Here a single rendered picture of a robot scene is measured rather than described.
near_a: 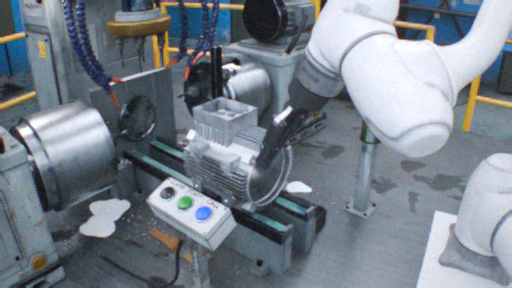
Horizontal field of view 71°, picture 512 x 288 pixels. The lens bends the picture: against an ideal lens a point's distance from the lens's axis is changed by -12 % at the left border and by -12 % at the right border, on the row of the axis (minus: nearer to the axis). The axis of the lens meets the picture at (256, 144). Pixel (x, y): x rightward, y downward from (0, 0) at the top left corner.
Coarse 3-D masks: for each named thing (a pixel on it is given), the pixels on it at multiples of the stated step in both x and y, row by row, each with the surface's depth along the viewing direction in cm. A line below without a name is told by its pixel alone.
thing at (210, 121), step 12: (192, 108) 96; (204, 108) 98; (216, 108) 102; (228, 108) 102; (240, 108) 99; (252, 108) 95; (204, 120) 94; (216, 120) 91; (228, 120) 89; (240, 120) 92; (252, 120) 96; (204, 132) 96; (216, 132) 93; (228, 132) 90; (228, 144) 92
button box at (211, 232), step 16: (176, 192) 76; (192, 192) 75; (160, 208) 74; (176, 208) 73; (192, 208) 73; (224, 208) 71; (176, 224) 74; (192, 224) 70; (208, 224) 69; (224, 224) 71; (208, 240) 68
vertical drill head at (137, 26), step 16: (128, 0) 100; (144, 0) 101; (128, 16) 100; (144, 16) 101; (160, 16) 106; (112, 32) 101; (128, 32) 99; (144, 32) 100; (160, 32) 104; (160, 48) 110
